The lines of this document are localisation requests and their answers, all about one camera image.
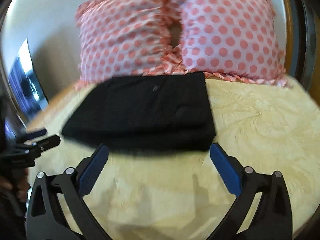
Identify black pants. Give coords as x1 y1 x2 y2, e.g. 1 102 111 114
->
62 72 216 151

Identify left pink polka-dot pillow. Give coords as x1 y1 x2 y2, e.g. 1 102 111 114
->
75 0 181 89

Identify pink polka-dot pillow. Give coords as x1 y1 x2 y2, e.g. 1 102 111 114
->
75 0 181 89
178 0 287 87

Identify right pink polka-dot pillow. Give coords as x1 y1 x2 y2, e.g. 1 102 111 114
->
178 0 287 87

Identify wall-mounted flat television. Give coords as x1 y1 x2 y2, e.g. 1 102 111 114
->
8 39 48 121

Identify wooden door frame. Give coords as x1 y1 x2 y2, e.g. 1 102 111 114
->
271 0 319 102

